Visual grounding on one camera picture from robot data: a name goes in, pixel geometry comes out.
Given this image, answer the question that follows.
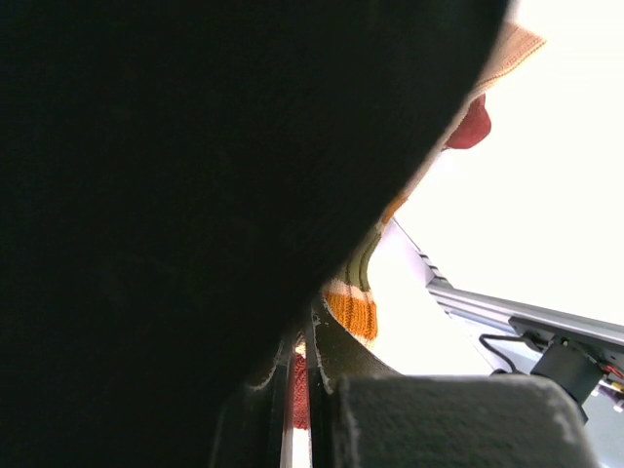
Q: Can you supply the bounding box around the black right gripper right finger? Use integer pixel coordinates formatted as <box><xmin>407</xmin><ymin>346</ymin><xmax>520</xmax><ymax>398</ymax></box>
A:
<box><xmin>305</xmin><ymin>297</ymin><xmax>599</xmax><ymax>467</ymax></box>

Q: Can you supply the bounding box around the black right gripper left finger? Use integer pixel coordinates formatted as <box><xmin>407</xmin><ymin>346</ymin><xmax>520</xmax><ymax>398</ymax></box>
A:
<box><xmin>1</xmin><ymin>1</ymin><xmax>508</xmax><ymax>467</ymax></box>

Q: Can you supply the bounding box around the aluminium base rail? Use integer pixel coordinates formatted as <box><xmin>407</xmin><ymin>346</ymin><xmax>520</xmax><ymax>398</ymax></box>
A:
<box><xmin>392</xmin><ymin>218</ymin><xmax>624</xmax><ymax>410</ymax></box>

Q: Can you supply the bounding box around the striped maroon green sock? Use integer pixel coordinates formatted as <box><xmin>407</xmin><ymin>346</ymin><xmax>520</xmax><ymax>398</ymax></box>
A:
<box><xmin>287</xmin><ymin>21</ymin><xmax>547</xmax><ymax>435</ymax></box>

